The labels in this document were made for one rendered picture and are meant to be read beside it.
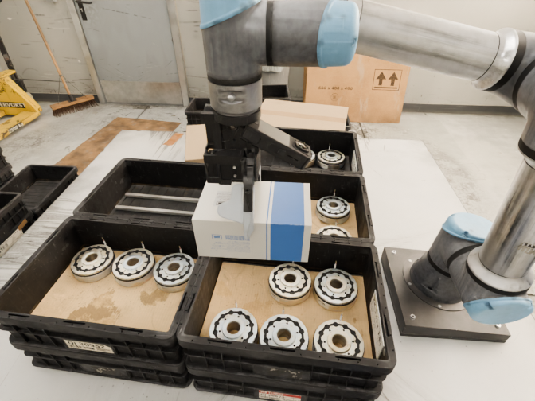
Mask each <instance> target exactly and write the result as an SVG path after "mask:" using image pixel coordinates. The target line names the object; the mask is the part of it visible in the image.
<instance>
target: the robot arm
mask: <svg viewBox="0 0 535 401"><path fill-rule="evenodd" d="M199 5H200V15H201V24H200V29H201V31H202V39H203V45H204V52H205V64H206V71H207V77H208V86H209V98H210V104H206V105H205V107H204V110H203V111H202V112H201V122H202V123H205V129H206V136H207V144H206V146H205V152H204V154H203V158H204V163H205V174H206V179H207V183H216V184H219V185H231V184H232V182H243V184H236V185H234V186H233V187H232V192H231V198H230V199H229V200H227V201H226V202H224V203H222V204H219V205H218V207H217V213H218V215H219V216H220V217H222V218H225V219H228V220H232V221H235V222H238V223H241V224H243V225H244V239H248V238H249V237H250V235H251V234H252V232H253V230H254V215H255V213H254V208H255V186H253V185H254V184H255V182H257V181H261V170H260V149H261V150H264V151H266V152H268V153H269V154H272V155H274V156H275V157H277V158H279V159H281V160H283V161H285V162H287V163H289V164H290V165H292V166H294V167H296V168H298V169H300V170H303V169H305V168H306V166H307V164H308V163H309V162H310V160H311V154H310V147H309V146H308V145H307V144H305V143H304V142H301V141H299V140H298V139H296V138H293V137H291V136H290V135H289V134H286V133H284V132H283V131H281V130H279V129H277V128H275V127H274V126H272V125H270V124H268V123H266V122H264V121H263V120H261V119H260V117H261V105H262V66H273V67H320V68H327V67H342V66H346V65H348V64H349V63H350V62H351V61H352V59H353V57H354V54H355V53H356V54H359V55H362V56H369V57H372V58H376V59H379V60H386V61H389V62H393V63H396V64H402V65H406V66H409V67H413V68H419V69H423V70H426V71H429V72H436V73H439V74H443V75H446V76H453V77H456V78H460V79H463V80H469V81H470V82H471V85H472V86H473V87H474V88H475V89H478V90H481V91H487V92H489V93H491V94H493V95H496V96H497V97H499V98H501V99H503V100H504V101H506V102H507V103H508V104H510V105H511V106H512V107H514V108H515V109H516V110H517V111H518V112H519V113H521V114H522V115H523V116H524V117H525V118H527V123H526V125H525V128H524V130H523V132H522V134H521V137H520V139H519V141H518V143H517V148H518V150H519V151H520V153H521V154H522V155H523V156H524V157H523V159H522V162H521V164H520V166H519V168H518V170H517V172H516V175H515V177H514V179H513V181H512V183H511V185H510V188H509V190H508V192H507V194H506V196H505V199H504V201H503V202H502V205H501V207H500V209H499V210H498V214H497V215H496V217H495V219H494V222H493V223H492V222H490V221H489V220H487V219H485V218H483V217H481V216H478V215H475V214H472V213H467V212H457V213H454V214H451V215H450V216H449V217H448V218H447V219H446V221H445V222H444V223H443V224H442V227H441V229H440V230H439V233H438V235H437V236H436V238H435V240H434V241H433V243H432V245H431V246H430V248H429V250H428V251H427V252H426V253H425V254H423V255H422V256H420V257H419V258H418V259H417V260H416V261H415V262H414V263H413V264H412V267H411V269H410V275H411V279H412V281H413V283H414V284H415V286H416V287H417V289H418V290H419V291H420V292H422V293H423V294H424V295H426V296H427V297H429V298H430V299H432V300H435V301H437V302H441V303H445V304H455V303H459V302H463V307H464V308H465V309H466V311H467V312H468V314H469V316H470V317H471V319H473V320H474V321H477V322H479V323H483V324H488V325H499V324H505V323H510V322H514V321H519V320H521V319H523V318H525V317H528V316H529V315H530V314H531V313H532V312H533V310H534V306H533V303H532V302H533V301H532V300H531V299H530V298H529V297H528V295H527V292H528V290H529V288H530V287H531V286H532V285H533V282H534V279H535V274H534V271H533V268H532V266H533V264H534V263H535V33H531V32H526V31H522V30H519V29H513V28H509V27H505V28H502V29H500V30H498V31H496V32H493V31H489V30H486V29H480V28H477V27H474V26H470V25H464V24H461V23H458V22H454V21H449V20H446V19H442V18H437V17H433V16H430V15H426V14H421V13H417V12H414V11H411V10H405V9H401V8H398V7H395V6H389V5H385V4H382V3H379V2H374V1H370V0H273V1H268V0H199ZM209 149H214V150H209ZM207 163H208V166H207ZM208 167H209V172H208ZM243 189H244V203H243V202H242V200H243Z"/></svg>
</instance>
